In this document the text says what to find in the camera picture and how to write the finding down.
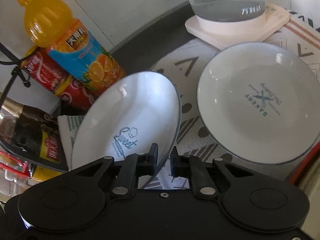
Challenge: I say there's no orange juice bottle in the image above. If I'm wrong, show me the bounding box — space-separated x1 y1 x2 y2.
17 0 125 96

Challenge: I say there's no white plate bakery print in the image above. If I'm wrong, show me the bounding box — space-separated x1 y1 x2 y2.
197 43 319 165

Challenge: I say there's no striped tasselled cloth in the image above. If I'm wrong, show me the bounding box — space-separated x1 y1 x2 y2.
264 11 320 80

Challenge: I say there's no patterned white table mat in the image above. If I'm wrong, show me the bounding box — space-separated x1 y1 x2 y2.
58 31 319 190

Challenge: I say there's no red soda can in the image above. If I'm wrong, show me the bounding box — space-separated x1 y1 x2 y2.
54 75 97 111
21 48 69 93

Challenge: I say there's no red object under bowl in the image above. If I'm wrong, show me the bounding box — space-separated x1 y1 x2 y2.
286 142 320 186

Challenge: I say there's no white plate sweet print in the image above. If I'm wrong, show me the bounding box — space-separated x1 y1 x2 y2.
70 71 182 190

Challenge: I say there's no dark soy sauce bottle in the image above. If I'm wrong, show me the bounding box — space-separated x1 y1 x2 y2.
1 98 68 172

